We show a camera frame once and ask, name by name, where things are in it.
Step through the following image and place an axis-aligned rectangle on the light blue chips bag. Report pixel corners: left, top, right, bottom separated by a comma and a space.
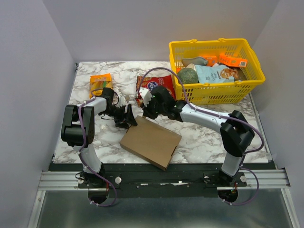
195, 65, 241, 84

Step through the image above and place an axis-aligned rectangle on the aluminium frame profile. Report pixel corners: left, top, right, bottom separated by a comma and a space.
36, 164, 300, 228

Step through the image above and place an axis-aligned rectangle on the orange snack packet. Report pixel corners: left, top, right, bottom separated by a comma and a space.
89, 73, 113, 98

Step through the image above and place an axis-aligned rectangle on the brown cardboard express box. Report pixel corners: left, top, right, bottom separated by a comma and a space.
120, 116, 181, 171

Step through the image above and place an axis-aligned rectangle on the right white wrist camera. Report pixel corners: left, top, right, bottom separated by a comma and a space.
139, 87, 153, 107

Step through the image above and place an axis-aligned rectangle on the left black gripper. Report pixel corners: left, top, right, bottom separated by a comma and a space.
102, 104, 138, 129

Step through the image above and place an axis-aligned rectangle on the red candy bag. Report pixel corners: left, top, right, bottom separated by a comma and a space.
136, 75, 176, 106

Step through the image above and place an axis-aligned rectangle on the orange carton box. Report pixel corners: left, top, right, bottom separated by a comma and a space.
218, 54, 247, 67

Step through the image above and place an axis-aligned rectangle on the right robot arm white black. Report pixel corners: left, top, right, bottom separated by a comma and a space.
139, 86, 255, 186

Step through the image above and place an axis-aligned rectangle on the grey pouch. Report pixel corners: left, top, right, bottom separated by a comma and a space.
181, 57, 208, 67

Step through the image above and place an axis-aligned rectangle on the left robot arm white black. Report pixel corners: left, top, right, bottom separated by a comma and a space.
61, 87, 137, 188

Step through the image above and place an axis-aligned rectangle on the yellow plastic basket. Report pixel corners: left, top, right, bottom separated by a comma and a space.
169, 38, 266, 105

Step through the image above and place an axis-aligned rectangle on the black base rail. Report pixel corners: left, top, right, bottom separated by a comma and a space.
38, 162, 288, 201

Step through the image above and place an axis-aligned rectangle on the green round melon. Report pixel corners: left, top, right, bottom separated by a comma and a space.
177, 68, 199, 84

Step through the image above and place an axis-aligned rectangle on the small orange box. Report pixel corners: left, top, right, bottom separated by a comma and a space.
201, 56, 218, 67

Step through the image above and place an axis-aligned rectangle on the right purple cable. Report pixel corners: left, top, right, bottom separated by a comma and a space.
135, 67, 265, 206

